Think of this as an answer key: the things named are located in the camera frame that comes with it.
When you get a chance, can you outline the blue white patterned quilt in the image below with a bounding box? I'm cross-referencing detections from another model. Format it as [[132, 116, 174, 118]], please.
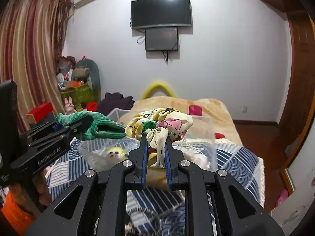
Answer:
[[46, 138, 265, 235]]

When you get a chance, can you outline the striped brown curtain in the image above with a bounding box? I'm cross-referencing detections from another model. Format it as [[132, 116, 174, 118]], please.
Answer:
[[1, 0, 73, 133]]

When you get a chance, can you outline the green knitted cloth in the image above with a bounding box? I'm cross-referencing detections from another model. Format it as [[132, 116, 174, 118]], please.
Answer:
[[56, 111, 126, 141]]

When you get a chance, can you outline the red cloth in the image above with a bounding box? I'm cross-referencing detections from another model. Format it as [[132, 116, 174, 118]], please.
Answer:
[[86, 101, 98, 112]]

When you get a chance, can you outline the beige plush blanket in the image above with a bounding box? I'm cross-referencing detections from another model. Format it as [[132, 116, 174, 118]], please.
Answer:
[[121, 96, 243, 146]]

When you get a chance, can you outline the clear plastic storage box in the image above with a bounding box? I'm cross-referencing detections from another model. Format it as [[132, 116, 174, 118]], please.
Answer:
[[79, 109, 218, 171]]

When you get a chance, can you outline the white panel with holes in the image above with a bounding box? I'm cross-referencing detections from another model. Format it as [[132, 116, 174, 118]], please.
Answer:
[[270, 126, 315, 235]]

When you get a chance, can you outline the green cardboard box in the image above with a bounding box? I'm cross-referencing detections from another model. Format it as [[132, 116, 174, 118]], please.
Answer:
[[60, 84, 98, 107]]

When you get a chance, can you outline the white drawstring pouch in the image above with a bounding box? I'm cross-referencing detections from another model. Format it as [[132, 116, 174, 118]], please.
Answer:
[[180, 138, 213, 171]]

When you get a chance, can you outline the red box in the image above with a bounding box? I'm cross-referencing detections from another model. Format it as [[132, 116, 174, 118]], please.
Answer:
[[26, 102, 53, 124]]

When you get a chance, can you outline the yellow curved pillow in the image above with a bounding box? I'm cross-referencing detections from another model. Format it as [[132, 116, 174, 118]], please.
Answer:
[[141, 81, 176, 100]]

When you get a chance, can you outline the pink rabbit doll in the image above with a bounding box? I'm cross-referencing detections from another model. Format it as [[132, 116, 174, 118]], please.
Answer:
[[64, 97, 76, 115]]

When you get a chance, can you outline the large wall television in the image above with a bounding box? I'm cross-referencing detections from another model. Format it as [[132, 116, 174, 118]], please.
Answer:
[[131, 0, 192, 29]]

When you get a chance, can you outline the grey green plush toy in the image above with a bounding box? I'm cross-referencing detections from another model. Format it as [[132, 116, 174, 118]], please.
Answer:
[[72, 59, 100, 91]]

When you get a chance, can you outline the brown wooden door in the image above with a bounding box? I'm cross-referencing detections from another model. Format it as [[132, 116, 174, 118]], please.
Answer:
[[279, 10, 314, 167]]

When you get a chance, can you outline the yellow egg plush toy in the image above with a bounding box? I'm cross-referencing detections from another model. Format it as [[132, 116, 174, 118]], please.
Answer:
[[107, 147, 128, 162]]

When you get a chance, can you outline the floral fabric bag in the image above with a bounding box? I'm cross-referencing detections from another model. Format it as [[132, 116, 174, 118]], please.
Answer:
[[125, 108, 193, 169]]

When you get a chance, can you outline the dark purple clothes pile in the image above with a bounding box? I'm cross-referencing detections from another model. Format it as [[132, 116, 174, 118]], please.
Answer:
[[96, 92, 135, 116]]

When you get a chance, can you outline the small wall monitor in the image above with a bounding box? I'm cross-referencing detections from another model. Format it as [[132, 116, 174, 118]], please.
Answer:
[[145, 27, 179, 52]]

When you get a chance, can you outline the left hand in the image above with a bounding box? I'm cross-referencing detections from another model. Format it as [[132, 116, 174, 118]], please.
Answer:
[[8, 170, 51, 211]]

